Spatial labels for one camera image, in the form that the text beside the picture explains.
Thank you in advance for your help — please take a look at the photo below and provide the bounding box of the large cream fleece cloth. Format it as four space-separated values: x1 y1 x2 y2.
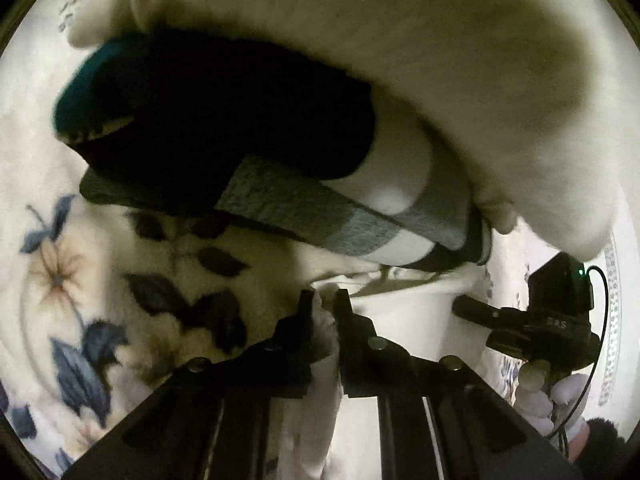
67 0 626 261

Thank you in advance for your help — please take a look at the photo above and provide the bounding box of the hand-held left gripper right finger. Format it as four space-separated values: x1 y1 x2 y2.
334 288 586 480

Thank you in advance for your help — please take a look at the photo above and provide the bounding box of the white dotted cloth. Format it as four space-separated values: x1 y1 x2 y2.
597 227 633 408

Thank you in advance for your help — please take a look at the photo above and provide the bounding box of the person's right hand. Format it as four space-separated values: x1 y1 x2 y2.
514 359 592 437

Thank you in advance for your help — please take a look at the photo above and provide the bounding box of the grey white striped garment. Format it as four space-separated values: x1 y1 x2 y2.
79 107 496 272

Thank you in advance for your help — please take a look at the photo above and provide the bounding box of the black and teal garment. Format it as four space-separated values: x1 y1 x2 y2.
52 30 377 218

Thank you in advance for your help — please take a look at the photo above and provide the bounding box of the person's right forearm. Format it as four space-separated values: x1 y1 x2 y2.
565 416 629 462

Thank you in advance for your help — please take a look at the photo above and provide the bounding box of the floral blanket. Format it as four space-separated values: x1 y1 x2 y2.
0 0 531 478

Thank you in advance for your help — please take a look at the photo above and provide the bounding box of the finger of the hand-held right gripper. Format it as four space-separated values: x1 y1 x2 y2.
452 294 507 332

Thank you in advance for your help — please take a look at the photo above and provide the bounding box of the small white garment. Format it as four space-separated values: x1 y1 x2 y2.
274 266 483 480

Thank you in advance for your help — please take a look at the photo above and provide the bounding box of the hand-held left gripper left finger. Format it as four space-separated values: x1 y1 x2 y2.
62 290 333 480

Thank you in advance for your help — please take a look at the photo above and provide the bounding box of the black cable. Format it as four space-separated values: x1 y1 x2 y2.
547 266 612 436

